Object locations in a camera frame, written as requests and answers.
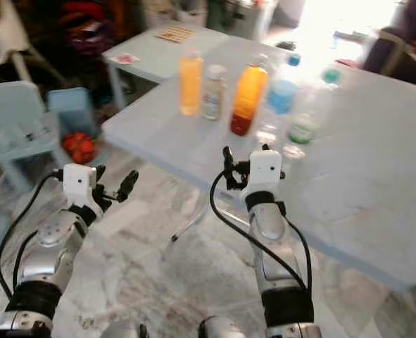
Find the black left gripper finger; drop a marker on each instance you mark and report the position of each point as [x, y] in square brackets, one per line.
[100, 174]
[129, 183]

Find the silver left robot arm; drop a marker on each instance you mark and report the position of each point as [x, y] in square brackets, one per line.
[49, 253]

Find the large light blue table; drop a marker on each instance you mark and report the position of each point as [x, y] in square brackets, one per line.
[362, 176]

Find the red and black bag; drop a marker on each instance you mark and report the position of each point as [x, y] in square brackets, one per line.
[88, 28]

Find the white high chair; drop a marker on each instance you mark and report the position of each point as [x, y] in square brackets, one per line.
[10, 35]

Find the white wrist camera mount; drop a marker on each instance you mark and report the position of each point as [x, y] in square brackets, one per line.
[79, 183]
[264, 167]

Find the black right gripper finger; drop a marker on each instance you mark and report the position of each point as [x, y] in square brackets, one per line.
[266, 148]
[228, 159]

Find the yellow orange juice bottle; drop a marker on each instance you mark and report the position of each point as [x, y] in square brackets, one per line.
[191, 84]

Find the green-capped clear water bottle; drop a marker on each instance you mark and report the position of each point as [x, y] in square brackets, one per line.
[303, 130]

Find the small clear white-capped bottle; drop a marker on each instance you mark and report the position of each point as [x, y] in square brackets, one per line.
[213, 95]

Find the orange and red drink bottle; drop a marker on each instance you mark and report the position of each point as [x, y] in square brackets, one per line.
[248, 95]

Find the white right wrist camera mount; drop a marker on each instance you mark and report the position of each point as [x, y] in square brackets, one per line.
[264, 167]

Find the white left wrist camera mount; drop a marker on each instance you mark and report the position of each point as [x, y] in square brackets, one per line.
[79, 183]

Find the red net bag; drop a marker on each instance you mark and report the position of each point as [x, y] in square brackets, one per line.
[79, 146]

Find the light blue plastic kids chair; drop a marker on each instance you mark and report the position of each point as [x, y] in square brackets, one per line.
[10, 105]

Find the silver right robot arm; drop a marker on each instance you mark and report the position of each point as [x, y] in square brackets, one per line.
[267, 225]

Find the small light blue table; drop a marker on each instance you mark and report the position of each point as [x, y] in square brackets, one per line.
[151, 49]

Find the light blue plastic stool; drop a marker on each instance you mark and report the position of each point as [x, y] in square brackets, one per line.
[70, 105]

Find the wooden patterned board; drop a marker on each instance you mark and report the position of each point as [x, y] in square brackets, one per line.
[174, 34]

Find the blue-capped clear water bottle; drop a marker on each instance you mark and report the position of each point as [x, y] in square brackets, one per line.
[283, 95]

